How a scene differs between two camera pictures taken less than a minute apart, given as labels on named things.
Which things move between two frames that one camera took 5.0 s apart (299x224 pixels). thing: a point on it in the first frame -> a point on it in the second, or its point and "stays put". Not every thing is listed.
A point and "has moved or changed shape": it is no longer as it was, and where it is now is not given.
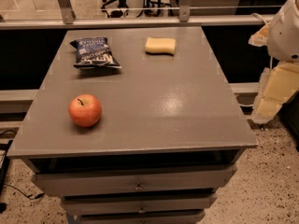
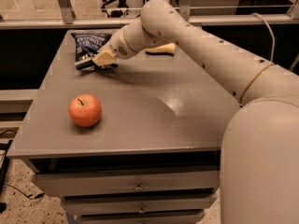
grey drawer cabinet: [168, 140] stays put
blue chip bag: [93, 52] has moved or changed shape
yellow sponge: [161, 46] stays put
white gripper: [286, 36] -> [118, 47]
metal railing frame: [68, 20] stays put
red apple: [84, 110] stays put
